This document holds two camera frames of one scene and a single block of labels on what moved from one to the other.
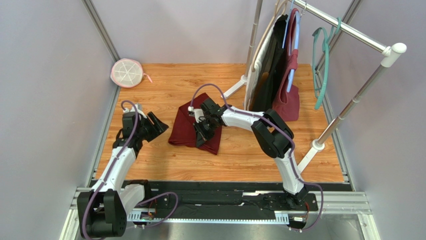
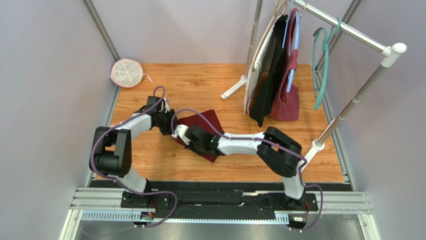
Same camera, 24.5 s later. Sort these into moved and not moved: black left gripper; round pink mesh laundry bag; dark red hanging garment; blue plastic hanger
Moved: black left gripper
Not moved: round pink mesh laundry bag; blue plastic hanger; dark red hanging garment
